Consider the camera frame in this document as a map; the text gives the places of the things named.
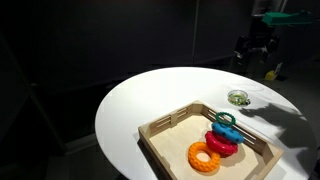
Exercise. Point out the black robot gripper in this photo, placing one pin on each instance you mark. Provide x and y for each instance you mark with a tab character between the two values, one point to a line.
246	45

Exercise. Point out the wooden slatted crate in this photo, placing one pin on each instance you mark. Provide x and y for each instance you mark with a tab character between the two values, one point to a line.
195	142

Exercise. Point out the white round table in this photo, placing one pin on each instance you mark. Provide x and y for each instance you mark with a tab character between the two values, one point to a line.
152	94

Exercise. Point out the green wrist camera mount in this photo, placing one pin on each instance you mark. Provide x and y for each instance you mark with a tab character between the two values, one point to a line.
279	18

